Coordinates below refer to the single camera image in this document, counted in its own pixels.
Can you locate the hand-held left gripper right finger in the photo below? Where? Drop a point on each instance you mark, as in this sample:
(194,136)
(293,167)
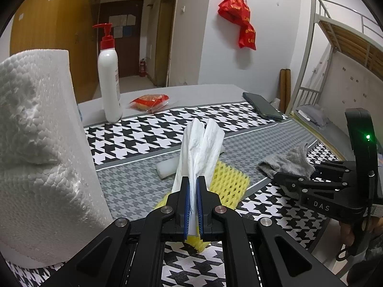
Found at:
(200,209)

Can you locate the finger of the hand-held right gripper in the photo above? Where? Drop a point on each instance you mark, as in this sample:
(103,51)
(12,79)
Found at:
(299,186)
(335,172)

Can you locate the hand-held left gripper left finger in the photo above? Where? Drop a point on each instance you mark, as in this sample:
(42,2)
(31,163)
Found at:
(187,203)

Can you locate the grey sock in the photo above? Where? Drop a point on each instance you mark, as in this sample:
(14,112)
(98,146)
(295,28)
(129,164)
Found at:
(287,161)

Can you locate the yellow foam net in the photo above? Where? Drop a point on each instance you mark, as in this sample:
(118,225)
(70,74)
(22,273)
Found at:
(230,182)

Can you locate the white tissue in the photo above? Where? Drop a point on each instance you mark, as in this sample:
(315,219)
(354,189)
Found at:
(199,155)

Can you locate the white foam box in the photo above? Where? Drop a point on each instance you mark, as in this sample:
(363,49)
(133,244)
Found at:
(45,155)

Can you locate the person's right forearm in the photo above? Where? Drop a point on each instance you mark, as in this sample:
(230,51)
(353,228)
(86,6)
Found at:
(371,263)

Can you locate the person's right hand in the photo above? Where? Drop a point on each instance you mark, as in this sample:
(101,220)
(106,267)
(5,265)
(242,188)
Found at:
(347,233)

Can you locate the white foam block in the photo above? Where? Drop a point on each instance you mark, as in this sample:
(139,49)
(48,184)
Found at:
(167,169)

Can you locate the grey pillow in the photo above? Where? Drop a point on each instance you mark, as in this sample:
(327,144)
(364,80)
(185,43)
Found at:
(312,115)

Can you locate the white tube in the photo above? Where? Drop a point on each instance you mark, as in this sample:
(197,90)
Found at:
(302,114)

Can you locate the black white houndstooth blanket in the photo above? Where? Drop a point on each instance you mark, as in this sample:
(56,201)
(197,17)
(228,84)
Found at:
(134,137)

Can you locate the black smartphone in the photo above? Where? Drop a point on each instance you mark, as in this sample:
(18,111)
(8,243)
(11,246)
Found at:
(263,106)

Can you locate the wooden board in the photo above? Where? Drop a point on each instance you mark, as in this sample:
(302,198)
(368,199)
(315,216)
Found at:
(288,91)
(283,89)

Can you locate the white hanging cloth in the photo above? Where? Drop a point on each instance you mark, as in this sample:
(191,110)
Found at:
(323,61)

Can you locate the red snack packet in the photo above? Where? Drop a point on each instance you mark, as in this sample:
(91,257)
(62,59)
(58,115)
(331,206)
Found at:
(149,101)

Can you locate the metal bunk bed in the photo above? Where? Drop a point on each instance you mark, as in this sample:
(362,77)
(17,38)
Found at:
(344,36)

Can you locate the red fire extinguisher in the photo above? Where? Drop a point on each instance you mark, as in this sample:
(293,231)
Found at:
(143,68)

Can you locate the white red pump bottle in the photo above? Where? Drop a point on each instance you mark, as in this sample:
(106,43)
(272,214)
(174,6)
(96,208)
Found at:
(109,80)

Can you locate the long red plastic bag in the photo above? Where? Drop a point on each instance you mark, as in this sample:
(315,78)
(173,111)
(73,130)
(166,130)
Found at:
(247,37)

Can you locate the dark brown entrance door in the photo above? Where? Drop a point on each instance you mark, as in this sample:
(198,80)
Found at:
(131,53)

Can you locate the light wooden side door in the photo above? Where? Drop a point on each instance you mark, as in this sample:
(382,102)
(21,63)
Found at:
(167,36)

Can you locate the blue paper notice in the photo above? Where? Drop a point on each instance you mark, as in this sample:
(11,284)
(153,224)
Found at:
(127,30)

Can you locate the red printed plastic bag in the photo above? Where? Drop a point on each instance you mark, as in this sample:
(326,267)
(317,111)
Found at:
(235,9)

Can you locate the large white paper notice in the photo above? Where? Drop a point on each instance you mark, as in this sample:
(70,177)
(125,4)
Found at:
(118,20)

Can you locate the wooden wardrobe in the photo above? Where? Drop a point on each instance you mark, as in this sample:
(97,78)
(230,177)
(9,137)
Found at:
(59,21)

